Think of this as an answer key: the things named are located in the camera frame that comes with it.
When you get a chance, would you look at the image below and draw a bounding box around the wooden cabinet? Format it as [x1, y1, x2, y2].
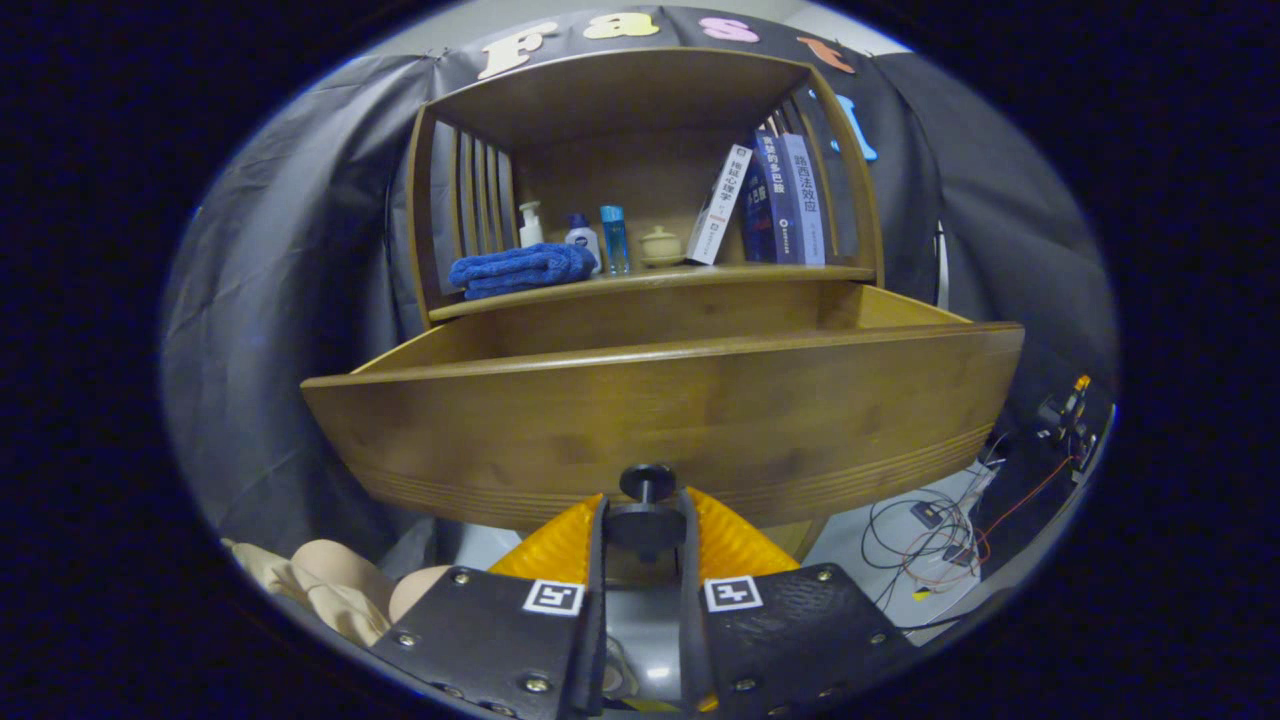
[405, 47, 886, 563]

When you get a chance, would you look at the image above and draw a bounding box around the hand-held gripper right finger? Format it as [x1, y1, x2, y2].
[678, 486, 916, 720]

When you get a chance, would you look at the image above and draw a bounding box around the black and orange device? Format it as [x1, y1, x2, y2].
[1035, 375, 1101, 481]

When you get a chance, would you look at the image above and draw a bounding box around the tangle of floor cables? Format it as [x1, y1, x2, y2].
[862, 455, 1086, 631]

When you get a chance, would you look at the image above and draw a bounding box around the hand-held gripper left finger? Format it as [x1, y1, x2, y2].
[368, 490, 609, 720]

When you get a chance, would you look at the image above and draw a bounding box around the wooden countertop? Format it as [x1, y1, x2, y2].
[428, 262, 879, 323]

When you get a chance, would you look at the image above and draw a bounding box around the white bottle with blue cap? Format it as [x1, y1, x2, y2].
[565, 212, 603, 274]

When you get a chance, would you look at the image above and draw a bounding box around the light blue book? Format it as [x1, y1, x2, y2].
[782, 133, 827, 267]

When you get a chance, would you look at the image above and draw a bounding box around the white book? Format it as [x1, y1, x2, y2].
[685, 144, 754, 266]

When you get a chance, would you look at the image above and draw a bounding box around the folded blue towel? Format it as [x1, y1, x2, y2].
[448, 242, 598, 301]

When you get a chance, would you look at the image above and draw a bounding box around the clear blue bottle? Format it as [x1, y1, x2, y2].
[600, 205, 633, 276]

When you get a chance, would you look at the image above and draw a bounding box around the dark blue book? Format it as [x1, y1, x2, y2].
[740, 128, 801, 265]

